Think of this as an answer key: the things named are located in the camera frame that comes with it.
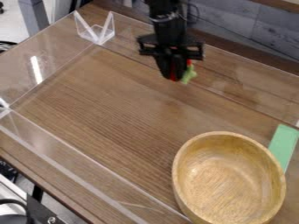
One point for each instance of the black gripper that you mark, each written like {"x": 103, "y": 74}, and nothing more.
{"x": 171, "y": 40}

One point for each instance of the red plush strawberry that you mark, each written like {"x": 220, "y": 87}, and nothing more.
{"x": 188, "y": 73}

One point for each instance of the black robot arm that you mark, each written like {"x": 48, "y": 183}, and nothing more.
{"x": 164, "y": 10}

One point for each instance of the wooden bowl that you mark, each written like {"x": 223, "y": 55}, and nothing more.
{"x": 227, "y": 180}

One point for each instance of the clear acrylic corner bracket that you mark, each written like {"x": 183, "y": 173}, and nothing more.
{"x": 96, "y": 34}

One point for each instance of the clear acrylic enclosure wall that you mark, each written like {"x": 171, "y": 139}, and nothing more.
{"x": 92, "y": 122}

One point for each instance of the black metal bracket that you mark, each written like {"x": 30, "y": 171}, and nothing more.
{"x": 40, "y": 213}

